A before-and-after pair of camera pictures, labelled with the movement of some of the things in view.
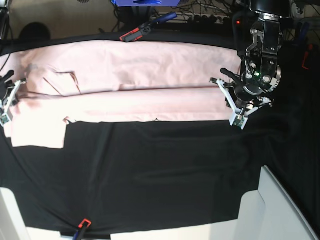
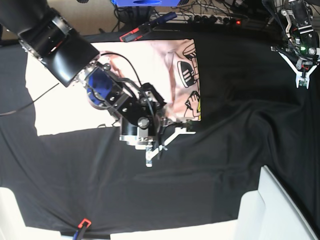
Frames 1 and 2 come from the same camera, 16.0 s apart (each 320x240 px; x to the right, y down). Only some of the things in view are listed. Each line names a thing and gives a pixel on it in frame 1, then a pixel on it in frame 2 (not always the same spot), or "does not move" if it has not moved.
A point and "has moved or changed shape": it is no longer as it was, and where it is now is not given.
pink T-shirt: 93,81 has moved or changed shape
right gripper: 242,100 to 304,61
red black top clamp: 144,28 does not move
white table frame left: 12,226 does not move
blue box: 146,3 does not move
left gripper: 8,92 to 152,133
